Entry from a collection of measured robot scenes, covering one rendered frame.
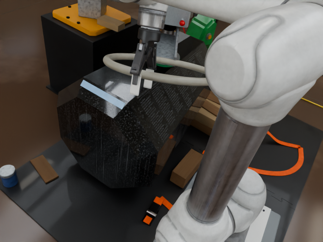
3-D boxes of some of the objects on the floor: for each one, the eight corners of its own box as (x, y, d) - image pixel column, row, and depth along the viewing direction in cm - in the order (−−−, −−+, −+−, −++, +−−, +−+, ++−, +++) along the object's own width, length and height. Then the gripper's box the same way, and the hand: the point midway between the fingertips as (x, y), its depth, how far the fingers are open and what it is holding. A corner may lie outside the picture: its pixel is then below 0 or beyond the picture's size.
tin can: (6, 175, 206) (1, 163, 197) (20, 176, 207) (17, 164, 198) (0, 187, 199) (-5, 175, 190) (15, 188, 200) (11, 176, 191)
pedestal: (45, 87, 287) (34, 14, 238) (93, 64, 330) (93, -2, 281) (93, 118, 264) (93, 45, 215) (139, 89, 307) (146, 21, 258)
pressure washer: (193, 51, 386) (210, -17, 328) (212, 64, 368) (233, -6, 311) (174, 57, 367) (188, -14, 309) (193, 71, 349) (211, -2, 291)
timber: (182, 188, 219) (185, 179, 211) (169, 180, 223) (171, 170, 215) (201, 164, 239) (204, 155, 231) (188, 157, 243) (191, 148, 235)
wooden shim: (30, 161, 218) (30, 160, 217) (43, 155, 223) (42, 154, 222) (45, 183, 206) (45, 182, 205) (58, 176, 211) (58, 175, 210)
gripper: (148, 29, 83) (138, 101, 90) (170, 30, 106) (160, 87, 113) (124, 25, 85) (116, 95, 92) (151, 27, 108) (142, 83, 115)
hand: (141, 88), depth 102 cm, fingers open, 13 cm apart
